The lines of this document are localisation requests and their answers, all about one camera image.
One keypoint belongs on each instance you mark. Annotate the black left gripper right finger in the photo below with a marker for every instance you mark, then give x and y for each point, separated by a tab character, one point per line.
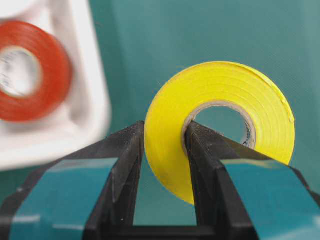
246	195

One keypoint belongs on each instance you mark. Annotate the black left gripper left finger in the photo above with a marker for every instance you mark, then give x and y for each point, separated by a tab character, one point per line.
79	196

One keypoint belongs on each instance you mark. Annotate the yellow tape roll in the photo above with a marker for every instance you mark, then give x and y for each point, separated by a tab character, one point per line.
269	118

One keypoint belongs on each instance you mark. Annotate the red tape roll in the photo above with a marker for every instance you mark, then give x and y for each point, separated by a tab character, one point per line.
35	72

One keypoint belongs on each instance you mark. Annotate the white plastic tray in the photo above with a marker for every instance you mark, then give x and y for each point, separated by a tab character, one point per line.
84	117

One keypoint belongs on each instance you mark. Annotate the green table cloth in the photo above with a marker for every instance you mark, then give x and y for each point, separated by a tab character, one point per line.
143	43

